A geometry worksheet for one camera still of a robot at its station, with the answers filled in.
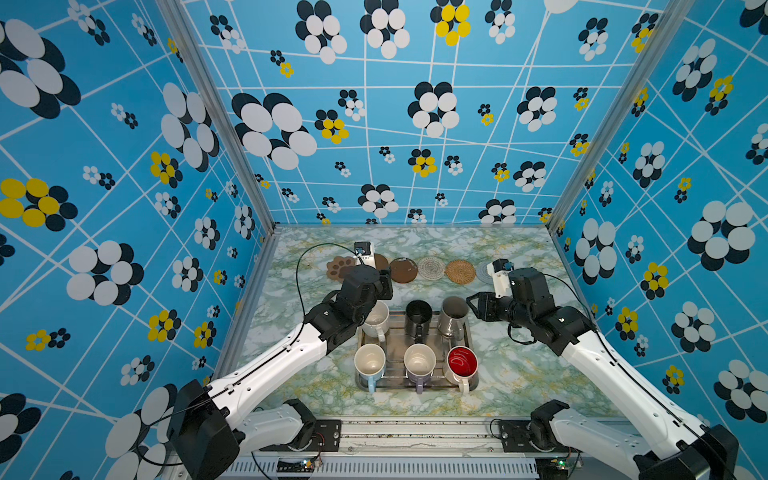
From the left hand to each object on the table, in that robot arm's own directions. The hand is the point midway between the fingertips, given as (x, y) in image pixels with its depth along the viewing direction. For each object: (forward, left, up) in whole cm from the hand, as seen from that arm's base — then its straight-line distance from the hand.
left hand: (387, 267), depth 76 cm
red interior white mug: (-17, -21, -23) cm, 36 cm away
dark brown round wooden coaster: (+22, +3, -26) cm, 34 cm away
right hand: (-5, -23, -7) cm, 25 cm away
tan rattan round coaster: (+17, -26, -25) cm, 39 cm away
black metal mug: (-4, -9, -21) cm, 23 cm away
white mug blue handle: (-16, +5, -25) cm, 30 cm away
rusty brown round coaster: (+17, -5, -25) cm, 30 cm away
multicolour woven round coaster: (+18, -15, -25) cm, 35 cm away
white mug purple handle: (-15, -9, -25) cm, 30 cm away
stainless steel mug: (-2, -20, -21) cm, 29 cm away
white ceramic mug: (-2, +3, -25) cm, 25 cm away
